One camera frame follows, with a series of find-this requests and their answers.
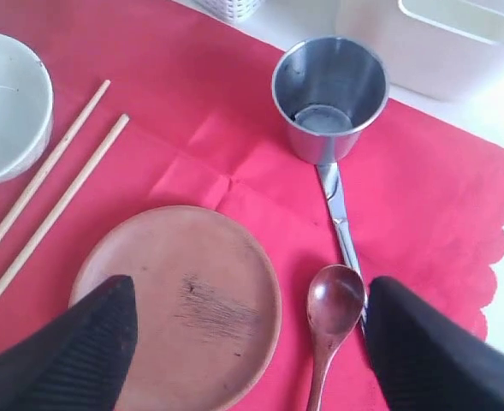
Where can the white ceramic bowl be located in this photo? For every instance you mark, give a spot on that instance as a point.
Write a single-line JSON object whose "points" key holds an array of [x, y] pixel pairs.
{"points": [[26, 107]]}

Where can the white perforated plastic basket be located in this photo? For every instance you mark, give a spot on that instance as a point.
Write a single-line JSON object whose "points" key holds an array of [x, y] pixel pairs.
{"points": [[231, 10]]}

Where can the red scalloped table mat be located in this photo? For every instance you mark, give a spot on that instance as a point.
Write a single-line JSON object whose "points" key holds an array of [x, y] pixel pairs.
{"points": [[425, 200]]}

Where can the cream plastic storage bin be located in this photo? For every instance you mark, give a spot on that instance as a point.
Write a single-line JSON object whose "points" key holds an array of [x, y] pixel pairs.
{"points": [[446, 50]]}

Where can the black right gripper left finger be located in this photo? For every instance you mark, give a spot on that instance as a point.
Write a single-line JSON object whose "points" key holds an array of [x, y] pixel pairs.
{"points": [[80, 360]]}

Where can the right wooden chopstick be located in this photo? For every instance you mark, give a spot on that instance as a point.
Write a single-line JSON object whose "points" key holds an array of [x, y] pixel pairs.
{"points": [[62, 203]]}

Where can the left wooden chopstick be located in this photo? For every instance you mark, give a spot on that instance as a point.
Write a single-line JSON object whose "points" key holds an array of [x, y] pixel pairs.
{"points": [[47, 166]]}

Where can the brown round plate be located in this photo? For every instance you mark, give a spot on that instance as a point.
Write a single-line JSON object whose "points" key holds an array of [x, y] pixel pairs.
{"points": [[208, 302]]}

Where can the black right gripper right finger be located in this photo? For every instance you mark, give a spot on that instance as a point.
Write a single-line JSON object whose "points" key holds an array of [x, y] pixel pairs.
{"points": [[423, 360]]}

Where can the stainless steel cup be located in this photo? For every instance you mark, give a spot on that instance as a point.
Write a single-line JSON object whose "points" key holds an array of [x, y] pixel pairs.
{"points": [[328, 90]]}

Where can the wooden chopstick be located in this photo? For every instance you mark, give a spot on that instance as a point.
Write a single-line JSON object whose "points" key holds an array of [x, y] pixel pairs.
{"points": [[62, 203], [47, 166]]}

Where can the stainless steel table knife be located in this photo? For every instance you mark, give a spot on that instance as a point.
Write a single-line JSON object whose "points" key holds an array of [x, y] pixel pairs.
{"points": [[331, 182]]}

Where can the dark wooden spoon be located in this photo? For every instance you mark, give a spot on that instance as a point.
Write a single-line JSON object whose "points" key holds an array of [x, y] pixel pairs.
{"points": [[335, 302]]}

